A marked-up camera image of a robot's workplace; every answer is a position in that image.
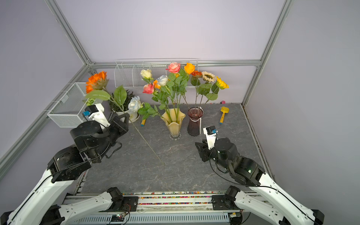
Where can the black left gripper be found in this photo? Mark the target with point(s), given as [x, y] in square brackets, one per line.
[123, 128]

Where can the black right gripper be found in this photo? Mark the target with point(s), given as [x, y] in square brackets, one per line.
[204, 150]

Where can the dark red glass vase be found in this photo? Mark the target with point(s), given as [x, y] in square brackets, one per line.
[194, 127]

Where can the pink rose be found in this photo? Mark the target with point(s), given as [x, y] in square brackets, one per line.
[160, 97]
[173, 83]

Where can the yellow ruffled glass vase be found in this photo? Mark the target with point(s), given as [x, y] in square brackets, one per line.
[173, 119]

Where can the cream white rose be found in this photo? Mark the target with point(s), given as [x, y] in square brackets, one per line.
[147, 76]

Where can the yellow sunflower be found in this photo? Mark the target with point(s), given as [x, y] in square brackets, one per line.
[218, 85]

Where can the orange yellow rose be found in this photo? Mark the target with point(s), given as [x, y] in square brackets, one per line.
[156, 85]

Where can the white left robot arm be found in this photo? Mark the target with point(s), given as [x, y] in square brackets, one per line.
[92, 141]

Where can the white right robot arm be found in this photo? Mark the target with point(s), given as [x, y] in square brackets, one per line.
[279, 209]

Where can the potted green plant white pot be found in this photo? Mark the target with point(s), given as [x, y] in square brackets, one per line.
[117, 110]

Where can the yellow toy shovel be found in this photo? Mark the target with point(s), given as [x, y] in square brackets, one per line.
[224, 111]

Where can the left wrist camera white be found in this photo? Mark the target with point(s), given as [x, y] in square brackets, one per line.
[96, 113]

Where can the white wire wall shelf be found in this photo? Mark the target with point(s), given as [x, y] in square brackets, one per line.
[128, 71]

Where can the white wire side basket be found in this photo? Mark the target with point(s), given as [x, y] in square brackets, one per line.
[68, 110]

